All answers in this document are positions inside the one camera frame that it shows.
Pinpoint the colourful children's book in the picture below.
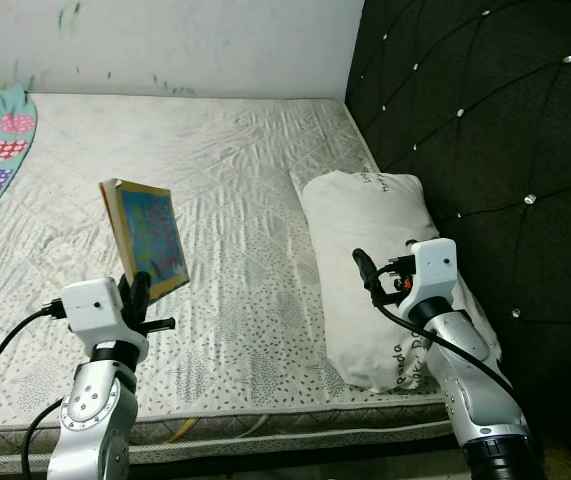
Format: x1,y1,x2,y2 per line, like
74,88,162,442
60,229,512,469
100,178,191,303

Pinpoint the white printed pillow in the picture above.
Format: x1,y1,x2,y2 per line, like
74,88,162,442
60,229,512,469
300,170,501,393

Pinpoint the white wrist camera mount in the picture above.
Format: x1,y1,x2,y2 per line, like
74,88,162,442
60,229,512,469
405,238,458,301
62,280,131,346

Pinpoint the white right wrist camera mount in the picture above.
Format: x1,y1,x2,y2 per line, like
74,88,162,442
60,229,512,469
405,238,458,301

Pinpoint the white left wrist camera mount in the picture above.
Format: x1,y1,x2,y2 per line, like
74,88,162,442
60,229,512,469
62,280,131,346

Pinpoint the black left wrist camera cable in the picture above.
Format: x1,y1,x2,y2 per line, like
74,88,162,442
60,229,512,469
0,308,71,479

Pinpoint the black tufted headboard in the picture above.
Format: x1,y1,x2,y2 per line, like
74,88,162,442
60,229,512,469
345,0,571,441

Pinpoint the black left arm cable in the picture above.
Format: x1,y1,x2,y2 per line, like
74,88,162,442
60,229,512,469
20,398,71,479

